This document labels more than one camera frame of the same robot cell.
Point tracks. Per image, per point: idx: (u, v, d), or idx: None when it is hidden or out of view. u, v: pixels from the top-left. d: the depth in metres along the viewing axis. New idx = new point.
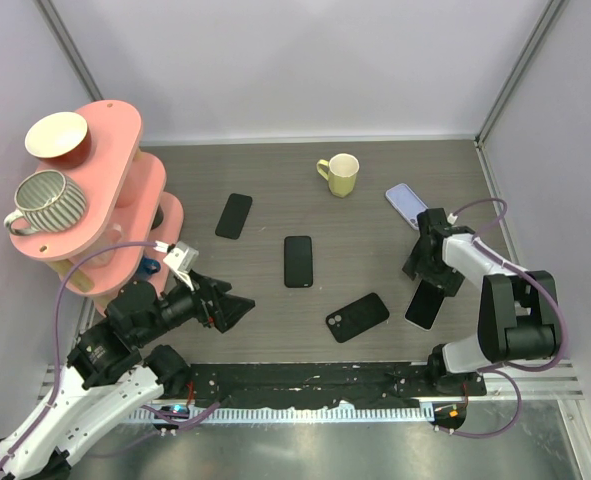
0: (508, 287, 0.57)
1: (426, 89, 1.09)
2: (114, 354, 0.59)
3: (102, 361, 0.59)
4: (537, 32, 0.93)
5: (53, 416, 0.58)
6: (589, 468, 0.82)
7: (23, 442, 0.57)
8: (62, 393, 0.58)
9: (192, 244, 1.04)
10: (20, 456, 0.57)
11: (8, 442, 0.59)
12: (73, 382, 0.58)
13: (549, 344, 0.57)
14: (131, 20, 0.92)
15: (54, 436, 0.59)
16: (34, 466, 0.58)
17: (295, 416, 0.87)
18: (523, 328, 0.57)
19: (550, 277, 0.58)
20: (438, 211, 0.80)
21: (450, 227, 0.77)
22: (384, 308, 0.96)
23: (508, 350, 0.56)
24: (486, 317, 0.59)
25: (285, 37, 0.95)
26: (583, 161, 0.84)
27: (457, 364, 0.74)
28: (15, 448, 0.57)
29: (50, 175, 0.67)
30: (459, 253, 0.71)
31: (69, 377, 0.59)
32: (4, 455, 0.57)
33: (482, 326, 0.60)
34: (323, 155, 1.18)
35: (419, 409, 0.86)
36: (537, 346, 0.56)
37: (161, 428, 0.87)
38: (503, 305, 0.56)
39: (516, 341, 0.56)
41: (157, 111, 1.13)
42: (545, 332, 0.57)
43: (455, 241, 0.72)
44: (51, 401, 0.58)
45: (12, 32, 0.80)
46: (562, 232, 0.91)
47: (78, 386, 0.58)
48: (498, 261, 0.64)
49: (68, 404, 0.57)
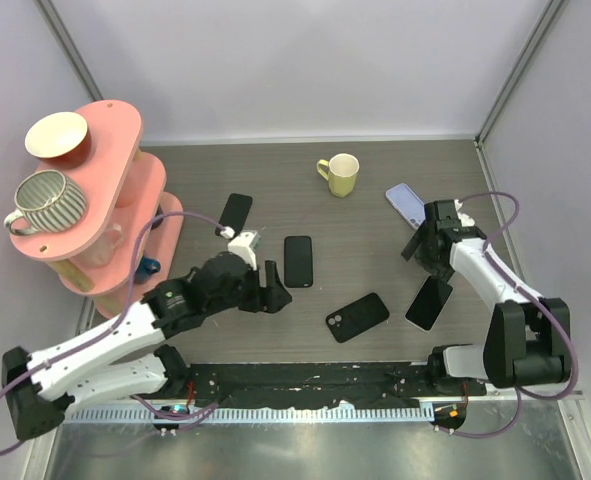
0: (520, 315, 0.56)
1: (426, 90, 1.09)
2: (186, 307, 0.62)
3: (176, 308, 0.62)
4: (537, 32, 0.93)
5: (110, 342, 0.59)
6: (589, 468, 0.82)
7: (67, 358, 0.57)
8: (126, 323, 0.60)
9: (192, 244, 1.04)
10: (57, 371, 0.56)
11: (47, 354, 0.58)
12: (142, 317, 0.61)
13: (556, 373, 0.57)
14: (131, 21, 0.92)
15: (94, 365, 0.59)
16: (59, 387, 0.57)
17: (296, 416, 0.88)
18: (532, 357, 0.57)
19: (564, 308, 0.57)
20: (446, 203, 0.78)
21: (459, 230, 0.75)
22: (384, 308, 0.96)
23: (515, 378, 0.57)
24: (493, 343, 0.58)
25: (284, 37, 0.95)
26: (583, 162, 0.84)
27: (458, 368, 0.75)
28: (57, 361, 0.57)
29: (50, 175, 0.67)
30: (468, 262, 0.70)
31: (139, 311, 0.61)
32: (41, 363, 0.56)
33: (487, 350, 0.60)
34: (323, 156, 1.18)
35: (419, 409, 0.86)
36: (544, 373, 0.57)
37: (161, 428, 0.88)
38: (513, 335, 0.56)
39: (523, 370, 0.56)
41: (158, 112, 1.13)
42: (553, 360, 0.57)
43: (464, 249, 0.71)
44: (113, 327, 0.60)
45: (12, 32, 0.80)
46: (562, 233, 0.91)
47: (146, 323, 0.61)
48: (510, 282, 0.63)
49: (130, 335, 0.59)
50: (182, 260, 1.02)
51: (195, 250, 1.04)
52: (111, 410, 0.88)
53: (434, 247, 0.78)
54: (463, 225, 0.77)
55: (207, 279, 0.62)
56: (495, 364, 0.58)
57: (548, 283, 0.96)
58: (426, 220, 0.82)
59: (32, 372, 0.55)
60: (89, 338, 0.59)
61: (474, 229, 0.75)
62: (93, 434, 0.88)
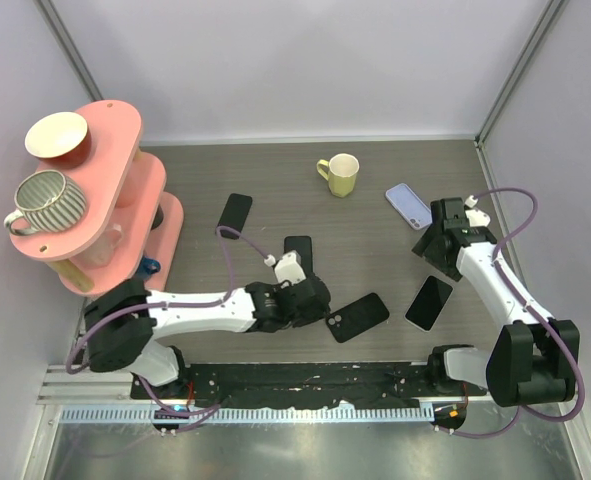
0: (531, 341, 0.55)
1: (426, 90, 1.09)
2: (275, 312, 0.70)
3: (268, 310, 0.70)
4: (537, 32, 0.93)
5: (217, 311, 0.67)
6: (589, 468, 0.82)
7: (180, 308, 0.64)
8: (232, 302, 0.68)
9: (192, 244, 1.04)
10: (170, 315, 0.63)
11: (163, 296, 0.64)
12: (245, 303, 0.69)
13: (557, 392, 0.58)
14: (131, 20, 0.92)
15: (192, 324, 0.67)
16: (163, 329, 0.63)
17: (296, 416, 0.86)
18: (537, 381, 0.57)
19: (574, 331, 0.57)
20: (455, 202, 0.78)
21: (468, 231, 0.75)
22: (384, 308, 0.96)
23: (518, 398, 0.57)
24: (499, 365, 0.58)
25: (284, 36, 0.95)
26: (582, 161, 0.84)
27: (458, 371, 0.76)
28: (173, 306, 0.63)
29: (50, 175, 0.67)
30: (477, 272, 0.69)
31: (242, 296, 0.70)
32: (162, 302, 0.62)
33: (493, 369, 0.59)
34: (323, 156, 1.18)
35: (419, 409, 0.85)
36: (547, 396, 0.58)
37: (161, 428, 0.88)
38: (520, 361, 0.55)
39: (527, 390, 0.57)
41: (158, 112, 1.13)
42: (557, 383, 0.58)
43: (473, 256, 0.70)
44: (222, 301, 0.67)
45: (12, 33, 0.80)
46: (562, 233, 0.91)
47: (248, 310, 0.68)
48: (520, 299, 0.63)
49: (234, 314, 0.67)
50: (182, 261, 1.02)
51: (195, 250, 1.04)
52: (112, 410, 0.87)
53: (440, 247, 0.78)
54: (471, 226, 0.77)
55: (301, 293, 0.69)
56: (499, 386, 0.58)
57: (547, 283, 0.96)
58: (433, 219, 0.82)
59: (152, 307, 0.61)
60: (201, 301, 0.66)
61: (484, 231, 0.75)
62: (93, 434, 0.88)
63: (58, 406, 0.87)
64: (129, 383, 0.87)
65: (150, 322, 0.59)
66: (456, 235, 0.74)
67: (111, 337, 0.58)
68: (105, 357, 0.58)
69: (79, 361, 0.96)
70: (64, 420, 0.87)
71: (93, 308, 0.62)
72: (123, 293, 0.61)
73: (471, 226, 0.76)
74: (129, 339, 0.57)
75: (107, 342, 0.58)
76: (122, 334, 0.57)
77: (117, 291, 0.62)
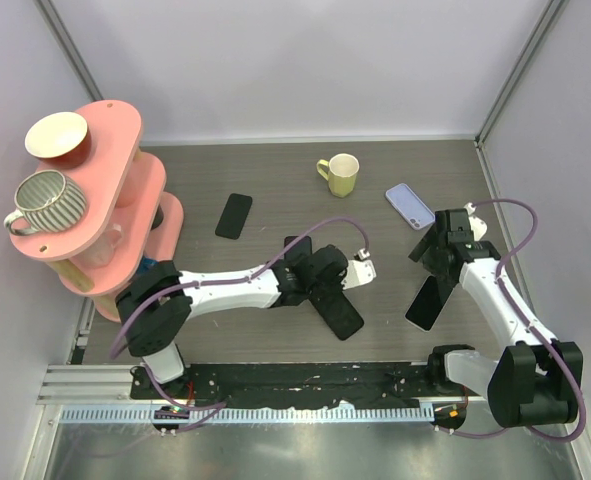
0: (533, 364, 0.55)
1: (426, 90, 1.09)
2: (295, 284, 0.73)
3: (291, 283, 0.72)
4: (537, 33, 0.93)
5: (245, 287, 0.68)
6: (589, 468, 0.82)
7: (212, 286, 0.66)
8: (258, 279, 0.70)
9: (192, 244, 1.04)
10: (204, 293, 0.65)
11: (193, 274, 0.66)
12: (270, 281, 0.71)
13: (560, 414, 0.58)
14: (132, 21, 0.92)
15: (223, 301, 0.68)
16: (198, 307, 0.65)
17: (296, 416, 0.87)
18: (539, 403, 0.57)
19: (578, 353, 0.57)
20: (460, 214, 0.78)
21: (471, 246, 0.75)
22: (347, 332, 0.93)
23: (521, 420, 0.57)
24: (500, 385, 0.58)
25: (284, 37, 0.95)
26: (582, 161, 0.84)
27: (457, 373, 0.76)
28: (203, 283, 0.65)
29: (50, 176, 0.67)
30: (480, 288, 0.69)
31: (268, 277, 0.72)
32: (194, 281, 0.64)
33: (494, 389, 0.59)
34: (323, 155, 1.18)
35: (419, 409, 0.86)
36: (550, 417, 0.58)
37: (161, 428, 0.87)
38: (522, 383, 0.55)
39: (528, 410, 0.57)
41: (158, 112, 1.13)
42: (560, 404, 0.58)
43: (477, 273, 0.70)
44: (249, 277, 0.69)
45: (12, 33, 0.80)
46: (561, 234, 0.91)
47: (273, 285, 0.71)
48: (524, 320, 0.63)
49: (260, 289, 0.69)
50: (182, 260, 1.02)
51: (195, 250, 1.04)
52: (112, 410, 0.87)
53: (443, 257, 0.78)
54: (475, 240, 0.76)
55: (317, 262, 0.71)
56: (500, 405, 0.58)
57: (547, 283, 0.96)
58: (436, 225, 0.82)
59: (186, 286, 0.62)
60: (229, 278, 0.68)
61: (487, 246, 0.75)
62: (93, 434, 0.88)
63: (57, 406, 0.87)
64: (129, 383, 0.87)
65: (189, 301, 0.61)
66: (460, 249, 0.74)
67: (151, 321, 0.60)
68: (143, 341, 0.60)
69: (78, 361, 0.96)
70: (64, 420, 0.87)
71: (125, 295, 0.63)
72: (156, 276, 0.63)
73: (476, 241, 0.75)
74: (170, 318, 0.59)
75: (147, 326, 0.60)
76: (161, 315, 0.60)
77: (148, 276, 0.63)
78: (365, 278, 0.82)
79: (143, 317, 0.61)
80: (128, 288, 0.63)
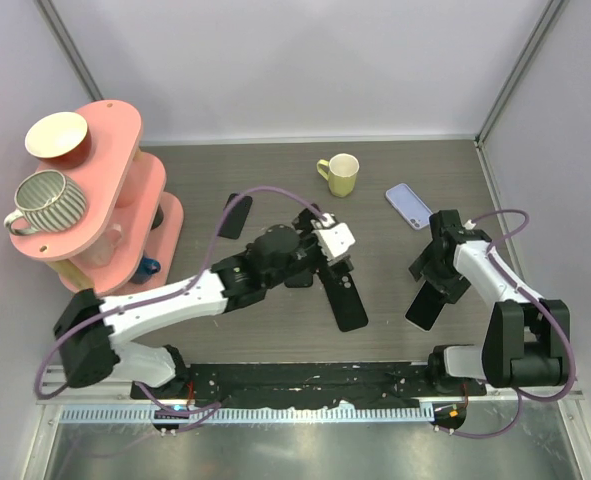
0: (520, 316, 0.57)
1: (426, 90, 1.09)
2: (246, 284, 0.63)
3: (239, 285, 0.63)
4: (536, 34, 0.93)
5: (182, 301, 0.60)
6: (589, 468, 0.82)
7: (139, 308, 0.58)
8: (197, 287, 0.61)
9: (192, 244, 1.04)
10: (129, 318, 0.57)
11: (117, 298, 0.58)
12: (212, 284, 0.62)
13: (553, 373, 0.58)
14: (132, 21, 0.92)
15: (162, 319, 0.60)
16: (127, 335, 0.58)
17: (295, 416, 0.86)
18: (533, 362, 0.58)
19: (564, 308, 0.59)
20: (450, 213, 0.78)
21: (464, 231, 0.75)
22: (348, 325, 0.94)
23: (512, 377, 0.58)
24: (493, 342, 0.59)
25: (284, 37, 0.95)
26: (582, 161, 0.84)
27: (457, 368, 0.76)
28: (128, 307, 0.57)
29: (49, 175, 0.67)
30: (472, 264, 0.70)
31: (209, 279, 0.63)
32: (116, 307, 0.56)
33: (488, 348, 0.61)
34: (323, 155, 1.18)
35: (419, 409, 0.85)
36: (543, 376, 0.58)
37: (161, 428, 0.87)
38: (511, 336, 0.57)
39: (520, 369, 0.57)
41: (159, 112, 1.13)
42: (552, 363, 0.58)
43: (468, 249, 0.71)
44: (185, 289, 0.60)
45: (12, 33, 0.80)
46: (561, 234, 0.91)
47: (216, 292, 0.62)
48: (512, 282, 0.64)
49: (200, 299, 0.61)
50: (182, 261, 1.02)
51: (195, 250, 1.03)
52: (111, 410, 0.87)
53: (438, 250, 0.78)
54: (469, 229, 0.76)
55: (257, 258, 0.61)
56: (493, 365, 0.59)
57: (547, 283, 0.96)
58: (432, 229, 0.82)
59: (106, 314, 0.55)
60: (163, 293, 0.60)
61: (479, 231, 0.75)
62: (93, 433, 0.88)
63: (57, 406, 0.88)
64: (129, 383, 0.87)
65: (109, 330, 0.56)
66: (453, 234, 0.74)
67: (76, 352, 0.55)
68: (75, 377, 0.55)
69: None
70: (64, 419, 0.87)
71: (57, 329, 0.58)
72: (76, 308, 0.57)
73: (466, 226, 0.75)
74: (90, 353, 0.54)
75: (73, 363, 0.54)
76: (81, 351, 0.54)
77: (71, 307, 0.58)
78: (339, 249, 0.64)
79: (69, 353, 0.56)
80: (59, 324, 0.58)
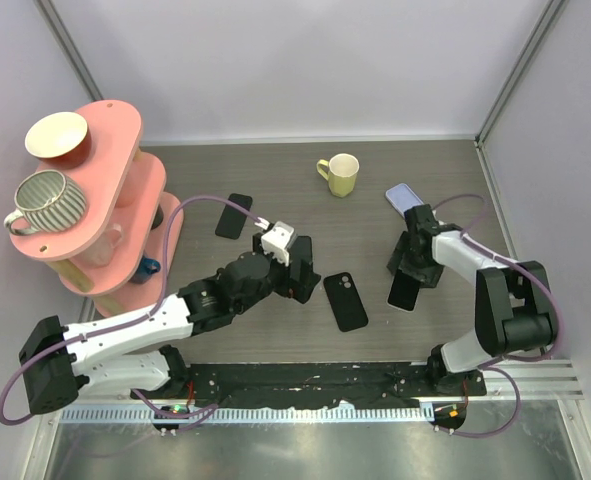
0: (503, 280, 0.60)
1: (426, 90, 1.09)
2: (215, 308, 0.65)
3: (206, 309, 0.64)
4: (536, 33, 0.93)
5: (148, 327, 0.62)
6: (589, 468, 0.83)
7: (102, 335, 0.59)
8: (162, 311, 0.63)
9: (193, 244, 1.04)
10: (91, 346, 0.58)
11: (81, 327, 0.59)
12: (177, 309, 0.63)
13: (546, 332, 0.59)
14: (132, 20, 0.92)
15: (124, 346, 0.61)
16: (90, 362, 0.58)
17: (295, 416, 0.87)
18: (524, 323, 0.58)
19: (540, 267, 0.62)
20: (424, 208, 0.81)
21: (438, 225, 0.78)
22: (347, 325, 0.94)
23: (507, 342, 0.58)
24: (482, 310, 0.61)
25: (284, 37, 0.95)
26: (582, 160, 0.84)
27: (456, 362, 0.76)
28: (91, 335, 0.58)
29: (49, 175, 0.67)
30: (449, 250, 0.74)
31: (173, 303, 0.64)
32: (79, 335, 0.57)
33: (479, 319, 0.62)
34: (323, 155, 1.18)
35: (418, 409, 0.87)
36: (536, 338, 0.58)
37: (161, 428, 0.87)
38: (498, 299, 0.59)
39: (513, 331, 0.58)
41: (158, 112, 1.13)
42: (542, 322, 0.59)
43: (443, 238, 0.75)
44: (149, 313, 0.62)
45: (12, 33, 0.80)
46: (561, 233, 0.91)
47: (182, 314, 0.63)
48: (488, 255, 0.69)
49: (165, 325, 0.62)
50: (182, 260, 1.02)
51: (195, 250, 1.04)
52: (112, 409, 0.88)
53: (417, 247, 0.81)
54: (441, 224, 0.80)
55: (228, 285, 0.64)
56: (486, 331, 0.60)
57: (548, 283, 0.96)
58: (408, 225, 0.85)
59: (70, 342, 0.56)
60: (127, 322, 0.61)
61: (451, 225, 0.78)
62: (93, 433, 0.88)
63: None
64: None
65: (71, 358, 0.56)
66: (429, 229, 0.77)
67: (37, 381, 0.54)
68: (37, 405, 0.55)
69: None
70: (64, 419, 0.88)
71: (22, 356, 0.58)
72: (37, 337, 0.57)
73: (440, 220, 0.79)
74: (50, 382, 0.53)
75: (34, 392, 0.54)
76: (42, 380, 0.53)
77: (33, 335, 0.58)
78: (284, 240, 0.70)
79: (30, 381, 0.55)
80: (23, 350, 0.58)
